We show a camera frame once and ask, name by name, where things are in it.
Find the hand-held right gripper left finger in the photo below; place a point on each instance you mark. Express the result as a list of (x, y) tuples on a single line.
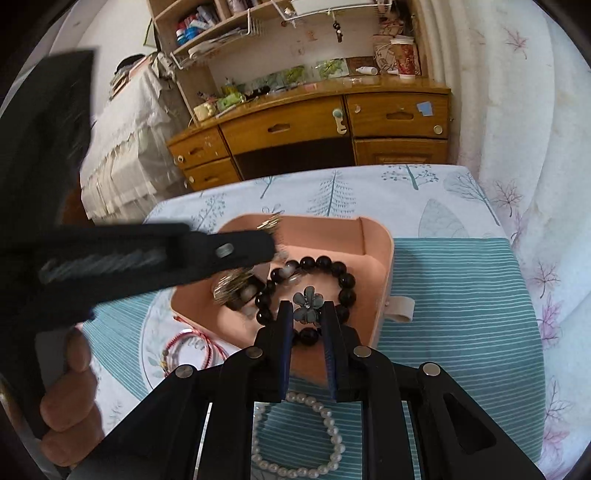
[(286, 337)]

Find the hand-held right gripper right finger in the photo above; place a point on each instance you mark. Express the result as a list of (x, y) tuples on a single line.
[(328, 344)]

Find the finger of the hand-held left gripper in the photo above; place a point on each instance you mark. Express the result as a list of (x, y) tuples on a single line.
[(203, 254)]

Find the grey flower hair clip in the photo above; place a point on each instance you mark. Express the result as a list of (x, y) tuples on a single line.
[(308, 307)]

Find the gold earring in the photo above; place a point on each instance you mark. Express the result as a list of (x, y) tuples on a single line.
[(268, 224)]

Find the pink jewelry tray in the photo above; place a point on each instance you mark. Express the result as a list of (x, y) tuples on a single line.
[(332, 244)]

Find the gold metallic jewelry piece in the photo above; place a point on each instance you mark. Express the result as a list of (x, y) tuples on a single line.
[(240, 295)]

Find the person's left hand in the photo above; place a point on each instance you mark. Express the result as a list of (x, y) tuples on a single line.
[(69, 401)]

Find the pale translucent bead earring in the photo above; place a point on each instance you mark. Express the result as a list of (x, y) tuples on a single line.
[(288, 268)]

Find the white lace furniture cover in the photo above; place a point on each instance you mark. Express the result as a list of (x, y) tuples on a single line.
[(129, 138)]

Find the tree and stripe print cloth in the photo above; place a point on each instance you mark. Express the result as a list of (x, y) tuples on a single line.
[(452, 300)]

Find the white box of balls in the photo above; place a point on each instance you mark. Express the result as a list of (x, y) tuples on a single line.
[(204, 110)]

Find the wooden desk with drawers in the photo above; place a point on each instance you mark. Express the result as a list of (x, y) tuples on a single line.
[(286, 127)]

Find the white drawer safety lock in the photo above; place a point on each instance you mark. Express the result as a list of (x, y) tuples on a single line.
[(340, 121)]

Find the green floral card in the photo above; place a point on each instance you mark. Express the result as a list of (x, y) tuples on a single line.
[(333, 68), (293, 74)]

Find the wooden desk hutch shelf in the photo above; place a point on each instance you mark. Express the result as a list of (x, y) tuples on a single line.
[(277, 46)]

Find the small white tube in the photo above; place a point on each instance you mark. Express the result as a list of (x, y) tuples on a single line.
[(365, 70)]

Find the blue sticker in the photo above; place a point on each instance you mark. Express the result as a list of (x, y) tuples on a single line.
[(425, 109)]

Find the white printed mug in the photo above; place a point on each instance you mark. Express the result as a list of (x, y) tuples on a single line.
[(382, 57)]

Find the red print paper cup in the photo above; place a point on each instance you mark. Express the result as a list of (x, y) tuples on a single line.
[(405, 57)]

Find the white leaf print curtain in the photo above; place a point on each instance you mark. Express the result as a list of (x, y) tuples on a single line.
[(521, 138)]

